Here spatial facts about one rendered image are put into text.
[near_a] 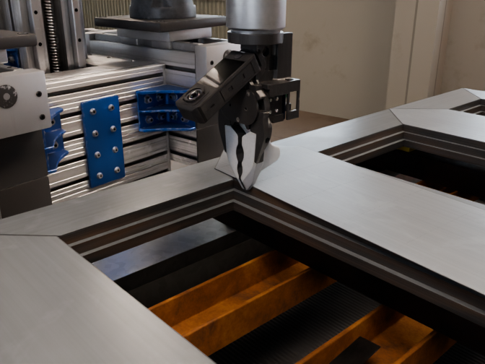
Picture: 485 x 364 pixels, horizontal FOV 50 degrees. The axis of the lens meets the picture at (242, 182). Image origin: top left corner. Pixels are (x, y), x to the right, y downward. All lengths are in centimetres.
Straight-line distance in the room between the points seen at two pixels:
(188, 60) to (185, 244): 40
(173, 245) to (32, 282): 44
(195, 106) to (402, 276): 30
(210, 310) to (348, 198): 26
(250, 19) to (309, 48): 396
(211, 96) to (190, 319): 32
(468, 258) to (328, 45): 398
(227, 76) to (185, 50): 52
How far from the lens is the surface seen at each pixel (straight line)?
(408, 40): 393
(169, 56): 118
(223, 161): 83
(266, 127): 67
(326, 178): 77
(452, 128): 109
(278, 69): 71
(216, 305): 79
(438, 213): 69
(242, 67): 66
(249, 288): 82
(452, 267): 58
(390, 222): 65
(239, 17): 66
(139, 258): 92
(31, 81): 86
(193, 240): 97
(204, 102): 63
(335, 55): 449
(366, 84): 439
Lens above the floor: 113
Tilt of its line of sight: 22 degrees down
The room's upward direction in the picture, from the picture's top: straight up
